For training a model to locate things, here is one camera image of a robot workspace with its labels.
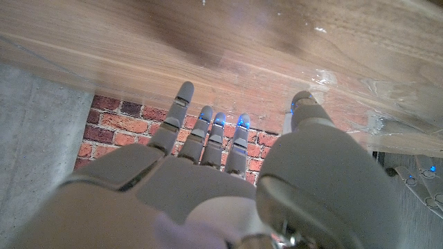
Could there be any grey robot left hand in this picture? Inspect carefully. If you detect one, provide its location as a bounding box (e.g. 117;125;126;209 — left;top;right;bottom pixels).
390;154;443;219

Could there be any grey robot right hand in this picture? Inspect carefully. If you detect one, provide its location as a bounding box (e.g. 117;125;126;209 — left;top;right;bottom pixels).
6;81;406;249

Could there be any red brick print backdrop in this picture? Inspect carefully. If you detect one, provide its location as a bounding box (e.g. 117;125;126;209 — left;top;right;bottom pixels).
74;93;288;184

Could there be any clear cellophane sheet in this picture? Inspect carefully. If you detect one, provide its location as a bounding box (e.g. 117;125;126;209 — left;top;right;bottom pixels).
0;0;443;160

